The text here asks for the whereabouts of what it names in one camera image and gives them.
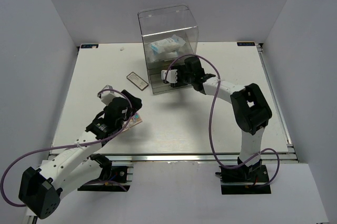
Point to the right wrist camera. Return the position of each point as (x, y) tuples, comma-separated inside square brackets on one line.
[(169, 76)]

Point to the brown rimmed compact box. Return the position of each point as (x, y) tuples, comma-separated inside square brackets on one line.
[(136, 80)]

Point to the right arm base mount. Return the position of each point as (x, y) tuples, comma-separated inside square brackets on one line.
[(235, 182)]

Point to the blue label left corner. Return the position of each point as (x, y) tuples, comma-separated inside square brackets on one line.
[(88, 46)]

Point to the cotton pad pack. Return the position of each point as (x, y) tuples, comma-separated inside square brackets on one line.
[(168, 44), (155, 57)]

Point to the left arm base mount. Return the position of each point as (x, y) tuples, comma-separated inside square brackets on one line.
[(119, 181)]

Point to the aluminium table frame rail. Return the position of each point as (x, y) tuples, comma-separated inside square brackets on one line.
[(177, 125)]

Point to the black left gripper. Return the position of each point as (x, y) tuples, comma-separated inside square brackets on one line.
[(134, 104)]

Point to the clear acrylic drawer organizer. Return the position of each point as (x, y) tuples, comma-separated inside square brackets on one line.
[(167, 33)]

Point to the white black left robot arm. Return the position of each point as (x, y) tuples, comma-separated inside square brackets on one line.
[(42, 189)]

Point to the blue label corner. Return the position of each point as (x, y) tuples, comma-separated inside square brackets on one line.
[(88, 46), (245, 44)]

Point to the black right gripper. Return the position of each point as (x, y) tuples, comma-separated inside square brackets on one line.
[(180, 68)]

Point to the blue label right corner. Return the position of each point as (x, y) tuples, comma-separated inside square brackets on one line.
[(245, 44)]

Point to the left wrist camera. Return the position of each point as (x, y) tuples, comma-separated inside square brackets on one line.
[(106, 96)]

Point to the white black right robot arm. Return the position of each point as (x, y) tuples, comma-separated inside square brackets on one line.
[(251, 110)]

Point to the colourful eyeshadow palette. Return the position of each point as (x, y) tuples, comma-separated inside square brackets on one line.
[(135, 120)]

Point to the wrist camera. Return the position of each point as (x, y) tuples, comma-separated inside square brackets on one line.
[(169, 76), (106, 96)]

